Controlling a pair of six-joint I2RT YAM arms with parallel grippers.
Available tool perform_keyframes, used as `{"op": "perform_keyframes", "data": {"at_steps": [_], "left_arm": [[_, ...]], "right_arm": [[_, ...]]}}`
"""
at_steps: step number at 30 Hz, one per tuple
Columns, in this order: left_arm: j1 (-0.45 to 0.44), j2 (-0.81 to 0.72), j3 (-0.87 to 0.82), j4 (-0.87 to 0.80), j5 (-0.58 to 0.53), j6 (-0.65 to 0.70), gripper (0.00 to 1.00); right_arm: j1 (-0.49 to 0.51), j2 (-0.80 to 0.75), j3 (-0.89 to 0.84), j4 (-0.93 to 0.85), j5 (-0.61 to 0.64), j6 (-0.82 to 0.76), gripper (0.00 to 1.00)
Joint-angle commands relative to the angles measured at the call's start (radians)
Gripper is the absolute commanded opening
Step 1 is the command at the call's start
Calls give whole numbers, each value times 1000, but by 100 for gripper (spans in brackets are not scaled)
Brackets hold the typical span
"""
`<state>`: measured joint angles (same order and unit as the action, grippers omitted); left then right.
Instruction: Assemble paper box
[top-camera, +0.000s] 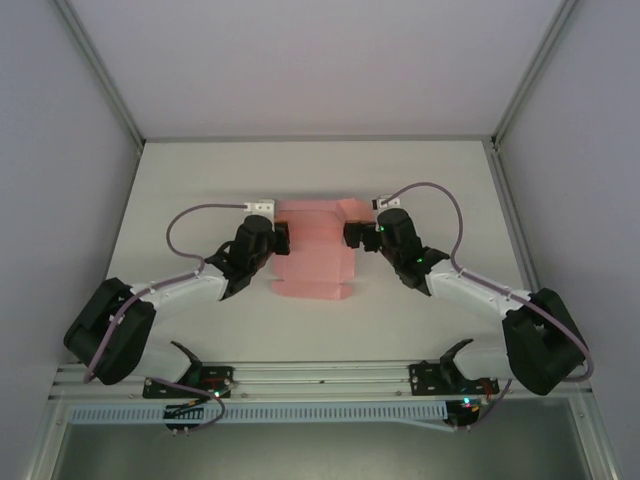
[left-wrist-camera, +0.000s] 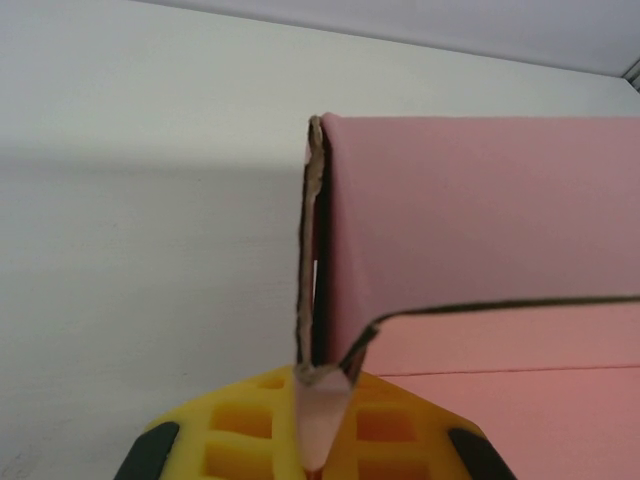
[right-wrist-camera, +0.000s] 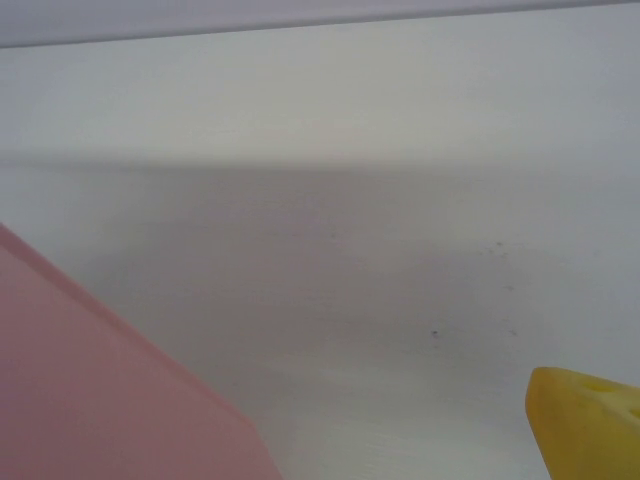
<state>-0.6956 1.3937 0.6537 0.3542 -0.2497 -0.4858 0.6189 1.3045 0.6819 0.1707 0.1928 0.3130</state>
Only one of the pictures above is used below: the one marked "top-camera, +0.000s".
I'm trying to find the pink paper box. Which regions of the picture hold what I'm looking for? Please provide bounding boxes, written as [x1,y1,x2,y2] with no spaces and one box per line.
[272,198,376,301]

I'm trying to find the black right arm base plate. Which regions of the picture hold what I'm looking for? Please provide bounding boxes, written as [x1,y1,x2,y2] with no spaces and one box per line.
[408,360,500,397]

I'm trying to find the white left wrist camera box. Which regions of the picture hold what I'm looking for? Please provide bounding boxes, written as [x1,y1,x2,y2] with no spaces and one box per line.
[243,198,277,221]

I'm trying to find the aluminium side rail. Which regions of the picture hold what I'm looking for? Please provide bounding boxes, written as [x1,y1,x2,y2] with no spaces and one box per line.
[489,144,565,357]

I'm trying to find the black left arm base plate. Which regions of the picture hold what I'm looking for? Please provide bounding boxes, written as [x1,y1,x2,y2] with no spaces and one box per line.
[143,365,236,400]

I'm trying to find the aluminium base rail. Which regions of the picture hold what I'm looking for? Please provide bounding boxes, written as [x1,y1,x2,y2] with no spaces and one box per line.
[49,355,586,401]

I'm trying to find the white slotted cable duct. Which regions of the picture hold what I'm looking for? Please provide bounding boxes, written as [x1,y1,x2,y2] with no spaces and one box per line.
[67,402,447,425]

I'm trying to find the aluminium frame post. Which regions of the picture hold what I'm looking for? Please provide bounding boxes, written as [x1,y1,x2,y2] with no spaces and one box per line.
[54,0,147,150]
[491,0,584,150]

